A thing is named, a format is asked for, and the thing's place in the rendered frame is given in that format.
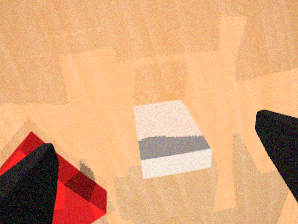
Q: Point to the red rectangular block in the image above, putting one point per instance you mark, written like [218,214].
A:
[79,200]

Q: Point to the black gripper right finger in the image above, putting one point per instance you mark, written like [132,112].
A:
[279,136]

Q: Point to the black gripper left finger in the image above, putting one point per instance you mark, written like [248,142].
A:
[28,190]

